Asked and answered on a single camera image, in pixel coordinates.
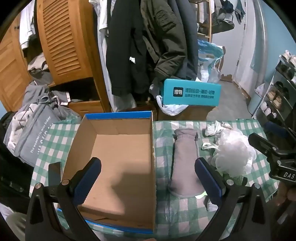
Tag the white hanging garment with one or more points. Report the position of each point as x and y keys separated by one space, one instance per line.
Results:
x=103 y=20

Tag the light blue bin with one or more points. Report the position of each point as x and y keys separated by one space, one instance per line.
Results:
x=254 y=104

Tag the white patterned sock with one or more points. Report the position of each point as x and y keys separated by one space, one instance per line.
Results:
x=226 y=126

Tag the wooden shelf rack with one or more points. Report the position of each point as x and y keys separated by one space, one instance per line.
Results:
x=205 y=18

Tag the louvered wooden wardrobe door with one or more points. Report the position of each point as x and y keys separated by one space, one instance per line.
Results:
x=64 y=41

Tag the blue-rimmed cardboard shoe box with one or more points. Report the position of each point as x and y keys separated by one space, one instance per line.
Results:
x=120 y=162

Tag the grey sock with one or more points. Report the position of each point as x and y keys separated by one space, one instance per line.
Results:
x=185 y=162

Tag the dark blue hanging coat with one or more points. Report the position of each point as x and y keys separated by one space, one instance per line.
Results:
x=190 y=46

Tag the white garment in wardrobe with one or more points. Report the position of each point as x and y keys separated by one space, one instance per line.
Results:
x=26 y=27

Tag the white sneaker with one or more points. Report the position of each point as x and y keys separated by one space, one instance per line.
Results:
x=268 y=110

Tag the person's right hand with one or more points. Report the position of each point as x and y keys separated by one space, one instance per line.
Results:
x=286 y=194

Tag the grey printed fabric bag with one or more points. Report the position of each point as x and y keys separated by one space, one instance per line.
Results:
x=39 y=134

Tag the grey clothes in wardrobe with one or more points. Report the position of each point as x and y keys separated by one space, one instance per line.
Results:
x=39 y=67

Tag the blue white plastic bag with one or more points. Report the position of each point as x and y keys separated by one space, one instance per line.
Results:
x=208 y=60

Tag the white door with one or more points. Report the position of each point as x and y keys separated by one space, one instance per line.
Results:
x=247 y=46

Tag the green white checkered tablecloth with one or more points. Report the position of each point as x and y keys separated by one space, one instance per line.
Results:
x=166 y=143

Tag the black bag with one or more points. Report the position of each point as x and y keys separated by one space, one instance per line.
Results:
x=11 y=176

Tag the beige sneaker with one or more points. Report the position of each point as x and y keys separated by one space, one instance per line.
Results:
x=275 y=98

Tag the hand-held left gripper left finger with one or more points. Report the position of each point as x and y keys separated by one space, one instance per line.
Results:
x=86 y=183

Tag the black hanging coat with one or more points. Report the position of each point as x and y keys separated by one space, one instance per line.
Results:
x=126 y=53

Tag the grey hoodie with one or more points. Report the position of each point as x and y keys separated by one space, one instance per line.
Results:
x=37 y=92

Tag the olive hanging jacket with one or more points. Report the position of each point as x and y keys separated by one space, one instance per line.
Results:
x=164 y=34

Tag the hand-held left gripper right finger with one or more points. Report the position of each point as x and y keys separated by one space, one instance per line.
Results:
x=208 y=183

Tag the white crumpled sock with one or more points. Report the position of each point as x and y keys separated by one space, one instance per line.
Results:
x=211 y=129

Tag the small white bag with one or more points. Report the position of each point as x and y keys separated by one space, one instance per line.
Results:
x=260 y=89

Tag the white mesh bath pouf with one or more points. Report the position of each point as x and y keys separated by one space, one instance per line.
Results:
x=233 y=153

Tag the teal cardboard box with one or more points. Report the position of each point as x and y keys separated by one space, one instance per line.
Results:
x=192 y=92

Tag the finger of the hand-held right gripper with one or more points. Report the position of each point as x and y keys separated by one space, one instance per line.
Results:
x=275 y=128
x=261 y=142

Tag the wooden wardrobe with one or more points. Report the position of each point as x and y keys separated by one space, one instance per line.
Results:
x=11 y=76

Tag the shoe rack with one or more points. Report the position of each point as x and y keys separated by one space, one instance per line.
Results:
x=284 y=92

